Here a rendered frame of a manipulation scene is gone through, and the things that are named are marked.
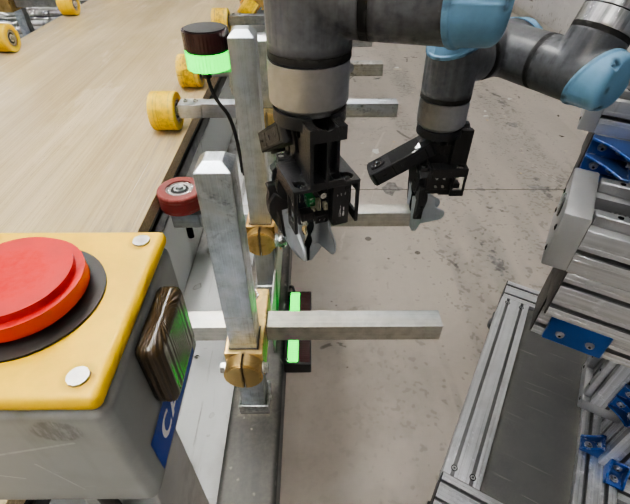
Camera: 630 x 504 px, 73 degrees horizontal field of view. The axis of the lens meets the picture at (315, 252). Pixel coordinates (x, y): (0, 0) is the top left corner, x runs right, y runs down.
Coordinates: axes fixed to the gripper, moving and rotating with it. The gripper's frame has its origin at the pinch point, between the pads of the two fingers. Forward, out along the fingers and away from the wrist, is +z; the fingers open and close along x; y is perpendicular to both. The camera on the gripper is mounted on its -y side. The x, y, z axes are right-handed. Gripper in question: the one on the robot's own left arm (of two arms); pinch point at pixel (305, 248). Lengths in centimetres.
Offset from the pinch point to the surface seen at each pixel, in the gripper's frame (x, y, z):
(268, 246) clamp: -1.6, -15.1, 11.2
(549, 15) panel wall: 405, -357, 76
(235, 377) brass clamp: -12.4, 7.6, 12.0
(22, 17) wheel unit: -57, -182, 6
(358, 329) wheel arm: 5.3, 6.6, 11.2
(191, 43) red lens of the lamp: -8.0, -19.1, -20.7
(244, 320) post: -9.9, 5.6, 4.0
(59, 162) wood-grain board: -34, -47, 5
